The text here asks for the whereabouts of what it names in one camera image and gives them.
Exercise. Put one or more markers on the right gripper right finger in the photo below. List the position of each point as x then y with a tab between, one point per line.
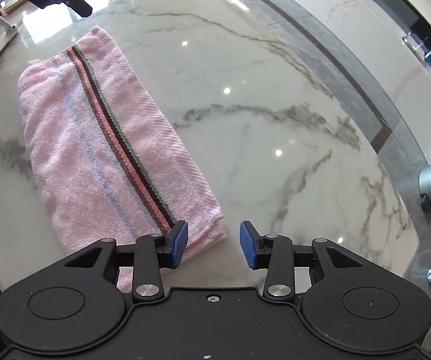
274	254

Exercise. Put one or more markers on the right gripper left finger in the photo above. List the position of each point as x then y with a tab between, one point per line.
151	255

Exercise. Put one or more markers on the pink terry towel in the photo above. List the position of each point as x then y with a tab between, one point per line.
106	161

